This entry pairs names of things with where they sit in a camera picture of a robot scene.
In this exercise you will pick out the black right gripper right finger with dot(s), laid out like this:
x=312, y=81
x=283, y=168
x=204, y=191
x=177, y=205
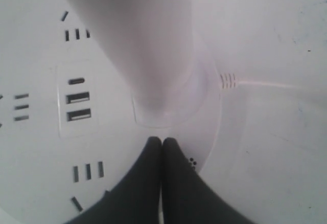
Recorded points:
x=186, y=198

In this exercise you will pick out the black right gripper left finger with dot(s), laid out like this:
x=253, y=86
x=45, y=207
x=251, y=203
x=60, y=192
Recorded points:
x=135, y=199

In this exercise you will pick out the white desk lamp with sockets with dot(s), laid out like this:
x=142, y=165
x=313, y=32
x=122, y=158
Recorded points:
x=68, y=131

